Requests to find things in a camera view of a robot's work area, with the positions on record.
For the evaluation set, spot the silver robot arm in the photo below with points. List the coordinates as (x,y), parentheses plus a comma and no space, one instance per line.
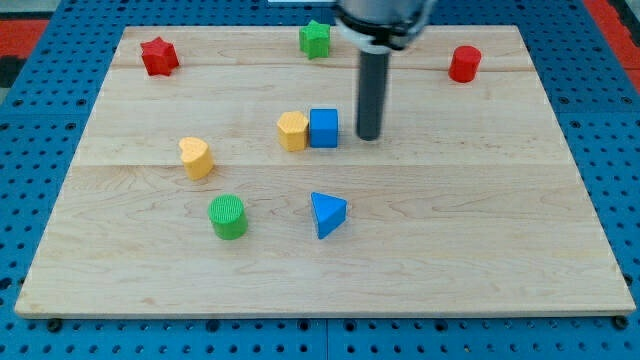
(381,26)

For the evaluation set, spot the light wooden board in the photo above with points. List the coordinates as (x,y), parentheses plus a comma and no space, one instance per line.
(469,205)

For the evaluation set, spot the blue triangle block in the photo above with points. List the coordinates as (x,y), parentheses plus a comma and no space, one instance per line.
(329,212)

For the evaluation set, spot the blue cube block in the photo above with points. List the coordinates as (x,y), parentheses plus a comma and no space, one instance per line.
(324,128)

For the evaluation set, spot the yellow hexagon block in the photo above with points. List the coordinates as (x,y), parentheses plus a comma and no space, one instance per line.
(293,131)

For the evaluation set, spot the green cylinder block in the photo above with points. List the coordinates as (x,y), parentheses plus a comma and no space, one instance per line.
(227,215)

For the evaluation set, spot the yellow heart block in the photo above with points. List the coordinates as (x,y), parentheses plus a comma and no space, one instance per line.
(196,157)

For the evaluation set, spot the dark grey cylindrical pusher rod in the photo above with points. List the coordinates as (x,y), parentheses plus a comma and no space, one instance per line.
(372,84)

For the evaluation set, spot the green star block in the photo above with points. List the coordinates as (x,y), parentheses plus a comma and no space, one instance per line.
(315,40)

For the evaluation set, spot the red cylinder block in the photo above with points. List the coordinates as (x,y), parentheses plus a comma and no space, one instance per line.
(464,64)

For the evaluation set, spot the red star block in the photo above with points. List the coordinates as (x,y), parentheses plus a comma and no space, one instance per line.
(159,57)

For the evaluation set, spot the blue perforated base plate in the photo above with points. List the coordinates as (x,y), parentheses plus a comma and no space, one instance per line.
(49,103)

